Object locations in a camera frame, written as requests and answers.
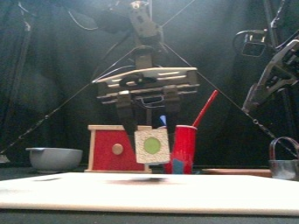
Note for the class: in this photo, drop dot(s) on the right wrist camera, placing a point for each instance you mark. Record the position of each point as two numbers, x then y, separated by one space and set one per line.
252 43

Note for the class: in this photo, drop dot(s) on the grey bowl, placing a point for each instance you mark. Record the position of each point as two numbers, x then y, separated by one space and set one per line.
53 159

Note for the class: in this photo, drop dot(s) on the red plastic cup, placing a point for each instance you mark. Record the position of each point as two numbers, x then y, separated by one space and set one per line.
184 148

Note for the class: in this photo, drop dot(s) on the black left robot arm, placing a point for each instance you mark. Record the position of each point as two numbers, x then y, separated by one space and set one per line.
144 27

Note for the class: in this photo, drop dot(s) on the red straw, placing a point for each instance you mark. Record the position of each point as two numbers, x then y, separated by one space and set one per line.
205 108

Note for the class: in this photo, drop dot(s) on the red wooden box with knob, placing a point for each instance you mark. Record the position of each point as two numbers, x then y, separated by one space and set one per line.
106 151

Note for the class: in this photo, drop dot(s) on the flat wooden board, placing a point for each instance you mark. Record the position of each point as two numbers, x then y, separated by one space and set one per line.
237 172

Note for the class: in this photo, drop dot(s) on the blue utensil tip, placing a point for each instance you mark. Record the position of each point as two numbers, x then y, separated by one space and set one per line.
162 120

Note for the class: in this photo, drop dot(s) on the white cutting board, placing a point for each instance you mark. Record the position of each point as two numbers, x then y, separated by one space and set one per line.
154 192

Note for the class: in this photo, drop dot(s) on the toy sushi roll green centre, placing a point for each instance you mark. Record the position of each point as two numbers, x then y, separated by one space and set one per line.
152 145

